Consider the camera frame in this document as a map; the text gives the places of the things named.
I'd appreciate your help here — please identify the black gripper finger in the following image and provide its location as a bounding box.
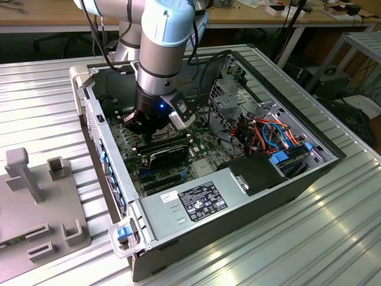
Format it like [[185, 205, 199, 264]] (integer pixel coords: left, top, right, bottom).
[[149, 119, 170, 144], [124, 111, 153, 144]]

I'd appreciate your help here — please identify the black expansion slot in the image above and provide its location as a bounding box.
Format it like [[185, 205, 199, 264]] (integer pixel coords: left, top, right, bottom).
[[141, 170, 183, 183], [145, 178, 183, 193]]

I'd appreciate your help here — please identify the black RAM stick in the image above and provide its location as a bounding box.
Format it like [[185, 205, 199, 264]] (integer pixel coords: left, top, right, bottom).
[[135, 133, 191, 151], [137, 138, 192, 156]]

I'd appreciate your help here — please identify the black graphics card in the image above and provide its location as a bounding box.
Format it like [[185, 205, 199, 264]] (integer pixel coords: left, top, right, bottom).
[[148, 144, 190, 171]]

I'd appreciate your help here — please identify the green motherboard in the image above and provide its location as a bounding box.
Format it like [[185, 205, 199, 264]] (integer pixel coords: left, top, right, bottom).
[[105, 98, 239, 199]]

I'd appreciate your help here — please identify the silver chipset heatsink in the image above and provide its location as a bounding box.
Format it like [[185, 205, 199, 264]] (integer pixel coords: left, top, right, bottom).
[[192, 160, 217, 177]]

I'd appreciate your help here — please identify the silver metal drive cage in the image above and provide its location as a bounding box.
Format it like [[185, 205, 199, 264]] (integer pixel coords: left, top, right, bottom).
[[208, 79, 260, 156]]

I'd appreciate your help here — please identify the silver power supply unit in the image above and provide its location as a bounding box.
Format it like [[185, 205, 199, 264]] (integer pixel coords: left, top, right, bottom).
[[139, 166, 248, 243]]

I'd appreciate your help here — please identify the black plastic shroud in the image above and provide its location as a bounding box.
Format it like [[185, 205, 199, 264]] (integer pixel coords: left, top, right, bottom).
[[217, 154, 288, 196]]

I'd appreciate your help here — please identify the blue case latch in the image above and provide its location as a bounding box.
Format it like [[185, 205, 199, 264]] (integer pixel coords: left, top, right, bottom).
[[116, 226, 132, 242]]

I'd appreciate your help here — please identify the hard disk in blue carrier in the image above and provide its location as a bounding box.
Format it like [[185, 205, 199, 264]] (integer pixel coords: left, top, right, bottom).
[[269, 142, 316, 179]]

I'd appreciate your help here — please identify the open PC case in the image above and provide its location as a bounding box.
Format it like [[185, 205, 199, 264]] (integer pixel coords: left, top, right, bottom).
[[68, 50, 348, 282]]

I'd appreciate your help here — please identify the grey parts rack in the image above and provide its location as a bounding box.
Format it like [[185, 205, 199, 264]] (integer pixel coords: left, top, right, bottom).
[[0, 147, 92, 284]]

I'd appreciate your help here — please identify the wooden desk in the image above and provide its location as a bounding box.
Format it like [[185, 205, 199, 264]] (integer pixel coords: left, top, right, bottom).
[[0, 0, 381, 33]]

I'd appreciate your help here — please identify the white box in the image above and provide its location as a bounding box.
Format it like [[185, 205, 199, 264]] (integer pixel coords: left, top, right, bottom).
[[266, 4, 307, 17]]

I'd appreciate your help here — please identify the brown box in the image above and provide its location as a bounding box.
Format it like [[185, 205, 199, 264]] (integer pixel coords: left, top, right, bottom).
[[323, 5, 349, 19]]

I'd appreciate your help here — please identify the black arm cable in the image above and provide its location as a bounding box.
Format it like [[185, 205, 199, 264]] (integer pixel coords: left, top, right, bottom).
[[187, 50, 236, 101]]

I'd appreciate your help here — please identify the orange wire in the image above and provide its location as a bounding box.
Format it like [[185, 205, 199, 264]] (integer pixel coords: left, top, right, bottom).
[[255, 119, 300, 147]]

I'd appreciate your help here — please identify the blue wire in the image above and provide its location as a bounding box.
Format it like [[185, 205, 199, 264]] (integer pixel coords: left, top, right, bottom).
[[261, 121, 292, 154]]

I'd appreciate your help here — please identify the grey metal shelf frame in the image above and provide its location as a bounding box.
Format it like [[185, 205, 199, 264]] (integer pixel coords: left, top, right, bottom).
[[306, 31, 381, 96]]

